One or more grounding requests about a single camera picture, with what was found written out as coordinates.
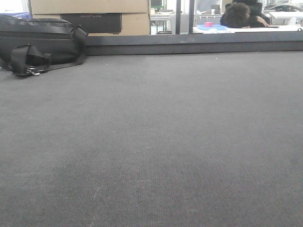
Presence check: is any black vertical pole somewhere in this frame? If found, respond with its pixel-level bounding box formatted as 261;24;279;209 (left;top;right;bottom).
175;0;181;35
188;0;195;34

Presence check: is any lower cardboard box black label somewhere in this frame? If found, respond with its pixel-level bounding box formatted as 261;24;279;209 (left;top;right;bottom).
32;13;151;36

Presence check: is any blue bin far left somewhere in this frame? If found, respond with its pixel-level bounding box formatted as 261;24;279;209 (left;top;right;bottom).
11;12;31;19

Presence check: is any upper cardboard box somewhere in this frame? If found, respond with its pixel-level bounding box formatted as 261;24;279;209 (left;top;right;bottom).
30;0;150;14

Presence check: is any black fabric bag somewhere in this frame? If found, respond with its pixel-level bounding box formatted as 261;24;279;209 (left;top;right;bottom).
0;15;88;78

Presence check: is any person with dark hair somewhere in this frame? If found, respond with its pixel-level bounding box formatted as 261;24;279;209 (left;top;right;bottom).
220;0;270;28

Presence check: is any blue tray on table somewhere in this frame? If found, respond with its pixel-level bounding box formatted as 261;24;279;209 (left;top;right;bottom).
197;24;228;31

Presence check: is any black raised edge rail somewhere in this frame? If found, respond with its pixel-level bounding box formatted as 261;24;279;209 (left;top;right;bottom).
86;31;303;56

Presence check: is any red tape roll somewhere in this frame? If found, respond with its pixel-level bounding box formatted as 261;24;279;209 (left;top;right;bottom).
205;22;213;27

